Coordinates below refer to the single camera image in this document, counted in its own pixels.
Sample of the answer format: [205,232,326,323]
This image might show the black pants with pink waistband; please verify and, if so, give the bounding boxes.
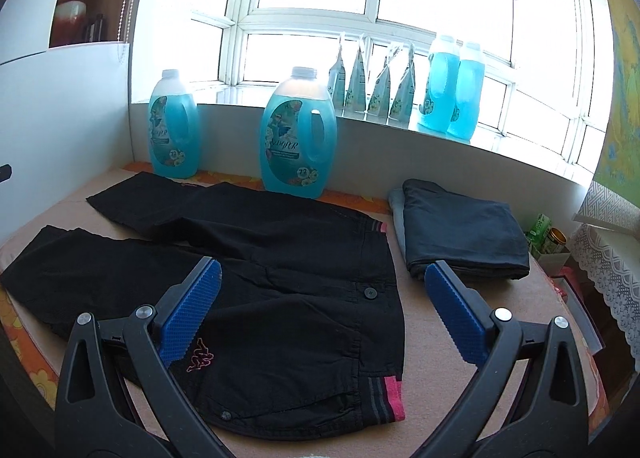
[1,173,405,441]

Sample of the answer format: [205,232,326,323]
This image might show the left blue detergent bottle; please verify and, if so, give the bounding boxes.
[148,69,201,178]

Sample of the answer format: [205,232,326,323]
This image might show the white lace tablecloth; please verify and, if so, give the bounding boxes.
[569,180,640,364]

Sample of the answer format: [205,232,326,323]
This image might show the folded light grey garment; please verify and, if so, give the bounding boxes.
[387,188,406,259]

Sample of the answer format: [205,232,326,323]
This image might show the green box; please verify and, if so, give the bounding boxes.
[525,213,551,258]

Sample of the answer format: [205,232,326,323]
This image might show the folded dark grey pants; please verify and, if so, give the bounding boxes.
[402,178,529,282]

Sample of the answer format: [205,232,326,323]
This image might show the red ceramic vase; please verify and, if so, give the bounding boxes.
[50,0,87,48]

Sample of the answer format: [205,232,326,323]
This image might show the blue detergent bottle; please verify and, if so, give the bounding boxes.
[148,69,201,178]
[259,67,337,199]

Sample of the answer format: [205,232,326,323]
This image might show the white window frame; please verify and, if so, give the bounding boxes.
[194,0,612,170]

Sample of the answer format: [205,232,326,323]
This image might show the landscape painting scroll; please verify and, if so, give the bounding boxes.
[594,0,639,206]

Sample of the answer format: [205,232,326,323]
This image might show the middle blue detergent bottle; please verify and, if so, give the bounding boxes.
[259,67,337,199]

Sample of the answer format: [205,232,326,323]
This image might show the refill pouch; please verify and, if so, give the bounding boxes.
[388,44,416,124]
[344,48,367,114]
[328,48,346,112]
[367,46,399,121]

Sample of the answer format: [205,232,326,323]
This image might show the blue bottle on windowsill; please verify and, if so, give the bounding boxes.
[419,34,460,133]
[447,42,485,140]

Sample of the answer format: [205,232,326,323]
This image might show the golden tin can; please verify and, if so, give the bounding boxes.
[540,227,567,254]

